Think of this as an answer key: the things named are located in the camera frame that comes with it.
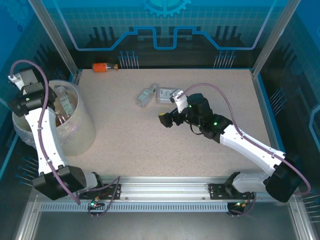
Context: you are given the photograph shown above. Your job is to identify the green label bottle yellow cap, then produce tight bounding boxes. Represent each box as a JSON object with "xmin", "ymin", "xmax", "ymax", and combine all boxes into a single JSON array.
[{"xmin": 54, "ymin": 86, "xmax": 74, "ymax": 117}]

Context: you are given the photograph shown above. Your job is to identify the orange label bottle yellow cap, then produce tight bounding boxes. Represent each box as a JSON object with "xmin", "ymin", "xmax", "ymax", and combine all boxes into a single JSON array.
[{"xmin": 92, "ymin": 62, "xmax": 119, "ymax": 74}]

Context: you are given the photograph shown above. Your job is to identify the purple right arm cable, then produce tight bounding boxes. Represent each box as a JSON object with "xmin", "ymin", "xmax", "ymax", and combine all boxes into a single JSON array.
[{"xmin": 177, "ymin": 83, "xmax": 313, "ymax": 196}]

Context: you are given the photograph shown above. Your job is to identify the slotted grey cable duct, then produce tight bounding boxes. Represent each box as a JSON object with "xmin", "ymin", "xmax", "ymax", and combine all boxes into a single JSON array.
[{"xmin": 39, "ymin": 202, "xmax": 230, "ymax": 213}]

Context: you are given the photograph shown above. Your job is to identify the bottles inside bin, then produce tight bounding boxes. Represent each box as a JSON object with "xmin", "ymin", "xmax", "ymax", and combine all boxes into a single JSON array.
[{"xmin": 13, "ymin": 79, "xmax": 86, "ymax": 148}]

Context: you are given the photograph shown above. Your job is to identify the white round bin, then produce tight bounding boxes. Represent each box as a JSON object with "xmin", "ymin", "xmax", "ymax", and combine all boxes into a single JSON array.
[{"xmin": 11, "ymin": 79, "xmax": 97, "ymax": 158}]

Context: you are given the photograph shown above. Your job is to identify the slim clear bottle green label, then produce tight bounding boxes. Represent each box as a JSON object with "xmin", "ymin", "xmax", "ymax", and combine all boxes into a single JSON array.
[{"xmin": 136, "ymin": 83, "xmax": 160, "ymax": 109}]

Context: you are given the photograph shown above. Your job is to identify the square clear bottle white label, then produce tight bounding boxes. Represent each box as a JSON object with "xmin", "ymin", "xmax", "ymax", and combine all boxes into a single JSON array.
[{"xmin": 155, "ymin": 86, "xmax": 181, "ymax": 105}]

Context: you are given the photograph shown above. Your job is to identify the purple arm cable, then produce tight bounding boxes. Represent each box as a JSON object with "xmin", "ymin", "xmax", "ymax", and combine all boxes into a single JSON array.
[
  {"xmin": 177, "ymin": 83, "xmax": 313, "ymax": 196},
  {"xmin": 9, "ymin": 59, "xmax": 81, "ymax": 206}
]

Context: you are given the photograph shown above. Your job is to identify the aluminium frame post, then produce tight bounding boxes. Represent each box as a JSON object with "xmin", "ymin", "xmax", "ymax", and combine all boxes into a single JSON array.
[
  {"xmin": 251, "ymin": 0, "xmax": 302, "ymax": 77},
  {"xmin": 27, "ymin": 0, "xmax": 81, "ymax": 79}
]

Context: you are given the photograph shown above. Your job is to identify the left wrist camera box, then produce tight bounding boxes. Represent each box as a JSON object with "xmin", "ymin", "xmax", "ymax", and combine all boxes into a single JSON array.
[{"xmin": 7, "ymin": 73, "xmax": 26, "ymax": 96}]

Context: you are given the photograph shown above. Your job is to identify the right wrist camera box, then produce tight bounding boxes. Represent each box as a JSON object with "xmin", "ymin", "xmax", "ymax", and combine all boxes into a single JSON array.
[{"xmin": 169, "ymin": 89, "xmax": 188, "ymax": 113}]

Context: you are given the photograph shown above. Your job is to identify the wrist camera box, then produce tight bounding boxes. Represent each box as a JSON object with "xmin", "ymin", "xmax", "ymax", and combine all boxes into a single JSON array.
[
  {"xmin": 169, "ymin": 89, "xmax": 188, "ymax": 113},
  {"xmin": 7, "ymin": 73, "xmax": 26, "ymax": 96}
]

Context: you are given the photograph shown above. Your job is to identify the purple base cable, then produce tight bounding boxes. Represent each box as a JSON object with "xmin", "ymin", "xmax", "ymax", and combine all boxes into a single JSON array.
[
  {"xmin": 226, "ymin": 192, "xmax": 258, "ymax": 218},
  {"xmin": 87, "ymin": 176, "xmax": 123, "ymax": 218}
]

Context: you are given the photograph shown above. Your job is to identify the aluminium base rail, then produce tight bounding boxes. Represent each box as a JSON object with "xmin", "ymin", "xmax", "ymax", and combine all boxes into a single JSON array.
[{"xmin": 28, "ymin": 175, "xmax": 301, "ymax": 204}]

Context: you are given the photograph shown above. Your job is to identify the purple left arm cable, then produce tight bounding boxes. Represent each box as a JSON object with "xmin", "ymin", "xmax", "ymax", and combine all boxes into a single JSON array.
[{"xmin": 9, "ymin": 59, "xmax": 81, "ymax": 206}]

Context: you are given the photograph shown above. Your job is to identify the grey metal panel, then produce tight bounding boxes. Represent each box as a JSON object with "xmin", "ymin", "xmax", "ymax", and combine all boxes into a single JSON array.
[{"xmin": 14, "ymin": 209, "xmax": 312, "ymax": 240}]

